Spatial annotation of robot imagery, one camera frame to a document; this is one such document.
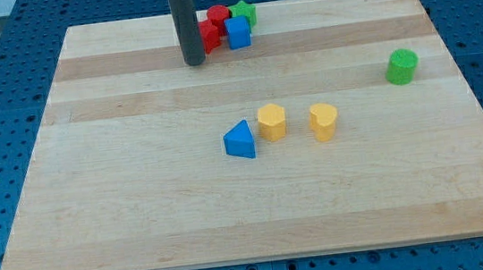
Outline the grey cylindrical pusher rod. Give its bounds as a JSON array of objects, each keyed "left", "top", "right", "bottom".
[{"left": 168, "top": 0, "right": 206, "bottom": 66}]

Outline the blue triangle block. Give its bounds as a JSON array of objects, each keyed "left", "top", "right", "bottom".
[{"left": 223, "top": 120, "right": 256, "bottom": 159}]

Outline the blue cube block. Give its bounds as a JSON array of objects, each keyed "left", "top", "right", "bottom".
[{"left": 225, "top": 15, "right": 251, "bottom": 50}]

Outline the red cylinder block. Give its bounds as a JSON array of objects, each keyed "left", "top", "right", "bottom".
[{"left": 206, "top": 4, "right": 232, "bottom": 37}]

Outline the red heart-like block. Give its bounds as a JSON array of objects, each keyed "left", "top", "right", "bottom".
[{"left": 199, "top": 20, "right": 221, "bottom": 54}]

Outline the green star block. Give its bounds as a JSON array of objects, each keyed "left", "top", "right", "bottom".
[{"left": 228, "top": 0, "right": 258, "bottom": 30}]

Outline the yellow hexagon block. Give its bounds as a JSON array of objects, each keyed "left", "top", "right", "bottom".
[{"left": 257, "top": 103, "right": 287, "bottom": 142}]

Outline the yellow heart block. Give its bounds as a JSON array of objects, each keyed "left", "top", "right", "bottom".
[{"left": 309, "top": 103, "right": 338, "bottom": 142}]

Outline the wooden board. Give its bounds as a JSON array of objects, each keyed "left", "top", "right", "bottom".
[{"left": 0, "top": 0, "right": 483, "bottom": 270}]

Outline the green cylinder block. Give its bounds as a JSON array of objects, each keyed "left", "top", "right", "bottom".
[{"left": 386, "top": 48, "right": 419, "bottom": 85}]

